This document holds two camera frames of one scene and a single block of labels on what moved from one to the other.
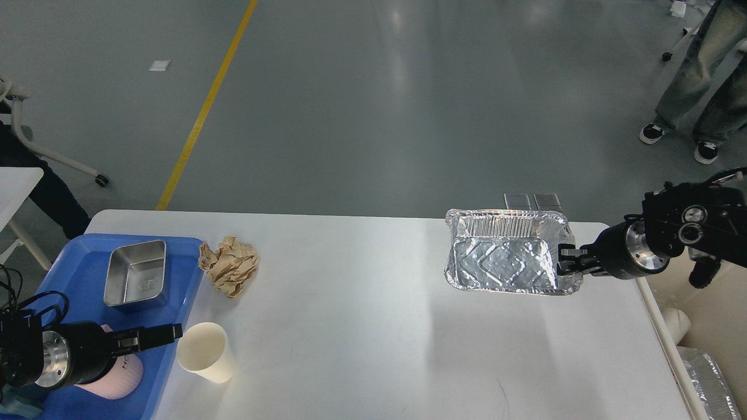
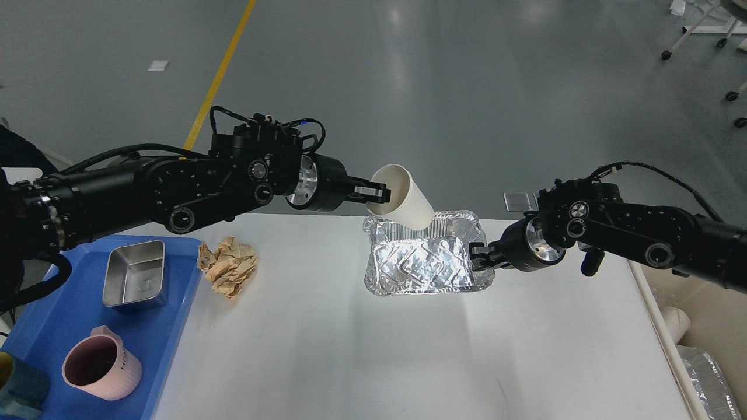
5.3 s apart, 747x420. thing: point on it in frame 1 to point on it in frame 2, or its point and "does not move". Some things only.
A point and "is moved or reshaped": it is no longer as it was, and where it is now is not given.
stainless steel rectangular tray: (136, 272) does not move
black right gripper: (623, 252) to (523, 247)
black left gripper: (73, 354) to (324, 185)
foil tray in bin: (709, 385) does not move
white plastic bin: (718, 312) does not move
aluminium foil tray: (507, 251) is moved or reshaped
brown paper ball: (230, 266) does not move
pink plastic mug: (121, 380) does not move
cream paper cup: (203, 348) to (408, 209)
